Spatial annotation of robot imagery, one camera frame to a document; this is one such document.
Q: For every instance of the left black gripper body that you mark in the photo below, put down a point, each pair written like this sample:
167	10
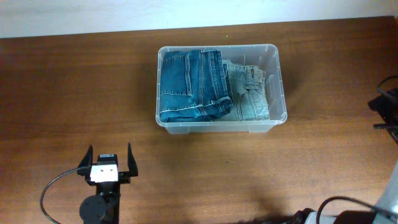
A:
123	177

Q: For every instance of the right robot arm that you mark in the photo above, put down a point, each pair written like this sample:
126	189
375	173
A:
385	210

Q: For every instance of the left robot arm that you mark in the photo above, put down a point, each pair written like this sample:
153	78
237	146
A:
103	206

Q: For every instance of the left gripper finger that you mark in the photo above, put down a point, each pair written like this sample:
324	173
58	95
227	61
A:
131	162
84	167

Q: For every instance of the clear plastic storage container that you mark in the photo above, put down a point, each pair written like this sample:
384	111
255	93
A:
266	57

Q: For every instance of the dark blue jeans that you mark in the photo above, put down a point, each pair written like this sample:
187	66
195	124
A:
194	87

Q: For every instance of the light blue jeans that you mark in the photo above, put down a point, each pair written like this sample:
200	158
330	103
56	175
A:
249	93

